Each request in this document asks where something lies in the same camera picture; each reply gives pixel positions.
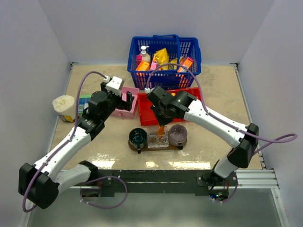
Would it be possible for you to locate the yellow green packet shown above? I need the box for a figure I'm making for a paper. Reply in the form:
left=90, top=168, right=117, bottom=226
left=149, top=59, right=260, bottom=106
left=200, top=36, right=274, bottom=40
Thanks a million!
left=169, top=58, right=181, bottom=70

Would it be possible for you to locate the orange box in basket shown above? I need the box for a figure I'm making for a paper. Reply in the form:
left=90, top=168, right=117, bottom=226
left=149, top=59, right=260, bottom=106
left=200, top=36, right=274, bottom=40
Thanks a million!
left=178, top=57, right=194, bottom=72

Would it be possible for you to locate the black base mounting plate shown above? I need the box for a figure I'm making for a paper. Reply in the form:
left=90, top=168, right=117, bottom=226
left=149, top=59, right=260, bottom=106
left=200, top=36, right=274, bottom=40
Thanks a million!
left=78, top=169, right=238, bottom=197

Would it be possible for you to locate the red three-compartment bin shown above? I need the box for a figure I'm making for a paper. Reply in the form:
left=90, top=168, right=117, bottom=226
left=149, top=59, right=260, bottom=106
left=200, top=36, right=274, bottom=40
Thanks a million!
left=137, top=87, right=201, bottom=126

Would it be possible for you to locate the white pump lotion bottle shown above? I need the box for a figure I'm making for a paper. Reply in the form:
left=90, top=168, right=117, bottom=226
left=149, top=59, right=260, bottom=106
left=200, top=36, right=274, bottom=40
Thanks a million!
left=140, top=45, right=151, bottom=63

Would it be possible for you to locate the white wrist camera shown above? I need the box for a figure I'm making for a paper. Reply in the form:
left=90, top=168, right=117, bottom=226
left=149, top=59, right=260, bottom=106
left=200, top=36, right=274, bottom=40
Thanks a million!
left=104, top=75, right=125, bottom=96
left=144, top=87, right=151, bottom=94

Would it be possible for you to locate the pink small box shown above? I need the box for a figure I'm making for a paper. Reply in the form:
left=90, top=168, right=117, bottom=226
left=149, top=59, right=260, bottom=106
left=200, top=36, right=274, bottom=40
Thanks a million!
left=150, top=61, right=158, bottom=71

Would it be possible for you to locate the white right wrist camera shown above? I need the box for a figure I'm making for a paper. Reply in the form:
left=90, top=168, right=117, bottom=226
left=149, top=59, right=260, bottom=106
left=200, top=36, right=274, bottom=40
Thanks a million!
left=144, top=87, right=151, bottom=94

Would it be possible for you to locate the yellow snack bag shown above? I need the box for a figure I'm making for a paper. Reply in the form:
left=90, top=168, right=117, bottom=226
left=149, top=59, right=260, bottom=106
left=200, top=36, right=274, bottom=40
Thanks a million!
left=154, top=48, right=169, bottom=66

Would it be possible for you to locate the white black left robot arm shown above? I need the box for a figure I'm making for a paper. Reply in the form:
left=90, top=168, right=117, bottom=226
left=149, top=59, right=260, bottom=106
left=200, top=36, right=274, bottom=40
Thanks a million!
left=18, top=77, right=134, bottom=212

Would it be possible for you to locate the clear acrylic toothbrush holder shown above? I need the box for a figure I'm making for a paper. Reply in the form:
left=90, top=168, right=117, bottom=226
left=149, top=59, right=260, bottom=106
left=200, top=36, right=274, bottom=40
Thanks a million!
left=147, top=126, right=169, bottom=148

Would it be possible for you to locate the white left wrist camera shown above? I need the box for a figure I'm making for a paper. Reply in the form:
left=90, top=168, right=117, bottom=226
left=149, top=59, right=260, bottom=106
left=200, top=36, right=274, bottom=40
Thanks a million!
left=104, top=75, right=125, bottom=96

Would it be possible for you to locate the cream tissue roll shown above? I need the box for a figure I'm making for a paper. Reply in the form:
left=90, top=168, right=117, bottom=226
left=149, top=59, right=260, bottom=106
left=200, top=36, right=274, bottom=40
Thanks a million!
left=52, top=95, right=76, bottom=122

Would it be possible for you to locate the aluminium frame rail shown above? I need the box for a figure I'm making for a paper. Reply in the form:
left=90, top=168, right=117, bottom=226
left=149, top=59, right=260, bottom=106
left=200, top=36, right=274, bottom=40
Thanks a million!
left=233, top=168, right=280, bottom=189

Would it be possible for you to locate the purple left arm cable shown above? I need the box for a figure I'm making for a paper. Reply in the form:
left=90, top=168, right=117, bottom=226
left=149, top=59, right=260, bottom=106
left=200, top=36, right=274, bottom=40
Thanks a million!
left=22, top=71, right=128, bottom=212

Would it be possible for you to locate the dark green mug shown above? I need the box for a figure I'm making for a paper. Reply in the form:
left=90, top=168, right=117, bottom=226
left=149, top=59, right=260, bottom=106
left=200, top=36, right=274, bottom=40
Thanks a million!
left=129, top=128, right=147, bottom=154

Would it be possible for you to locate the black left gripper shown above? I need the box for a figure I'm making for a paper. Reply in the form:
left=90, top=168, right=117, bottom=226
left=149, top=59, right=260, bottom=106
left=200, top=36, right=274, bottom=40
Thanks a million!
left=100, top=82, right=134, bottom=121

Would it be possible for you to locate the orange carton left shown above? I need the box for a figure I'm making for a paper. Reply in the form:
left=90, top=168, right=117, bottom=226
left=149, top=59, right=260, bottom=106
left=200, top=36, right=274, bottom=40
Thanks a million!
left=136, top=61, right=150, bottom=71

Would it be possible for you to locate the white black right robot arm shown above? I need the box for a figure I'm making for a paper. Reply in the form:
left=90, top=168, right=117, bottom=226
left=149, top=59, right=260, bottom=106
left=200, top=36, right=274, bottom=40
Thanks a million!
left=145, top=86, right=259, bottom=186

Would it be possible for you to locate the blue plastic shopping basket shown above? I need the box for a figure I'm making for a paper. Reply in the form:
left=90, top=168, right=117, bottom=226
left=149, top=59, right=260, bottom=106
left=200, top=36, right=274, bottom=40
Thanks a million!
left=127, top=34, right=202, bottom=90

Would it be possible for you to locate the translucent purple mug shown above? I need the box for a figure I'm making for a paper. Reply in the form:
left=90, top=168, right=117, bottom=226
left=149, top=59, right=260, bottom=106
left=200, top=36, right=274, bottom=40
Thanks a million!
left=168, top=124, right=187, bottom=150

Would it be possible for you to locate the pink drawer box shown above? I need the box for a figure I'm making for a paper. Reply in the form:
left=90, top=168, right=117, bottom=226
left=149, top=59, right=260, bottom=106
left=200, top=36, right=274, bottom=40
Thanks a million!
left=111, top=87, right=139, bottom=119

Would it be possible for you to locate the green blue carton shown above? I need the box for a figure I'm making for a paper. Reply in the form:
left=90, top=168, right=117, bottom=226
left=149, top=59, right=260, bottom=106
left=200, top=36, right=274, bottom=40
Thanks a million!
left=78, top=94, right=91, bottom=117

